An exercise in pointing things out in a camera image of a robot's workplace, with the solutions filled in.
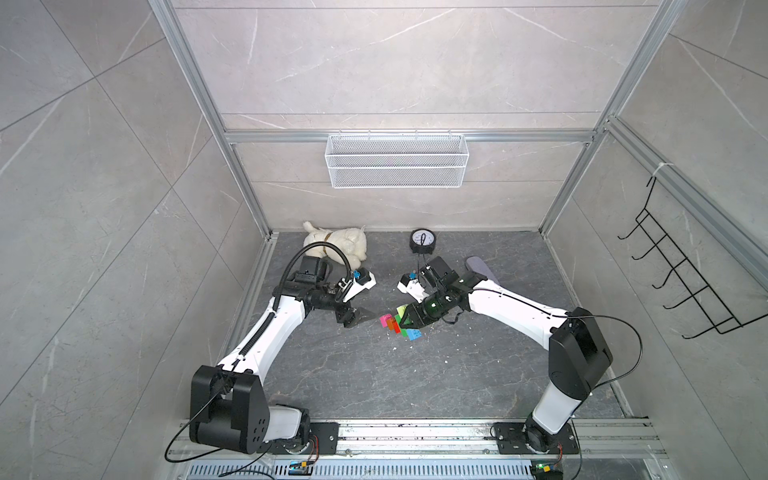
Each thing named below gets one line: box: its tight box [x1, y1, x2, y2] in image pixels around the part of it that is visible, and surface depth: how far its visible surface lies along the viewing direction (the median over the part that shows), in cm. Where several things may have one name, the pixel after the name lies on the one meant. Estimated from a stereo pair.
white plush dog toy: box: [303, 221, 367, 270], surface depth 109 cm
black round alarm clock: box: [409, 228, 436, 255], surface depth 116 cm
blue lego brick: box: [406, 328, 423, 341], surface depth 80 cm
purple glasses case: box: [465, 256, 500, 285], surface depth 109 cm
